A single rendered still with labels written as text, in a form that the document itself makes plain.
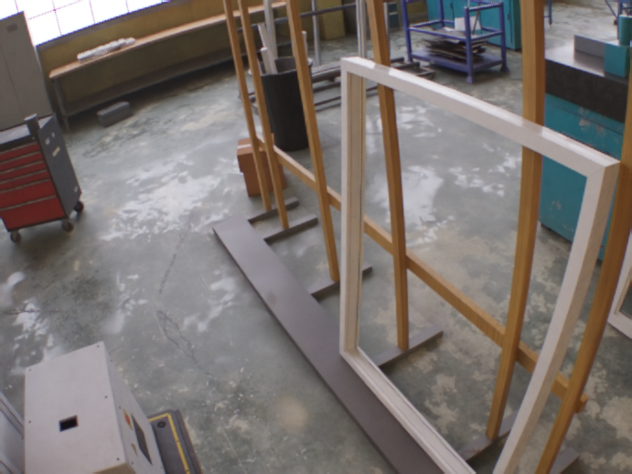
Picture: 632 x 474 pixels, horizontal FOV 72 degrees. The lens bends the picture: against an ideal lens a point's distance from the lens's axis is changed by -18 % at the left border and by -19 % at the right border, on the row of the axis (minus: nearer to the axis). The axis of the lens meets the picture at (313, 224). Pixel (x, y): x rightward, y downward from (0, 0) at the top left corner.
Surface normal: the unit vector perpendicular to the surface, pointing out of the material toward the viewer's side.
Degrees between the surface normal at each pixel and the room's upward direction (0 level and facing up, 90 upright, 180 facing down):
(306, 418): 0
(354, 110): 90
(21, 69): 90
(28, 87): 90
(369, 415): 0
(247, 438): 0
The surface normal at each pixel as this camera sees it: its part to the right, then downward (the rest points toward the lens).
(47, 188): 0.11, 0.52
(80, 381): -0.14, -0.83
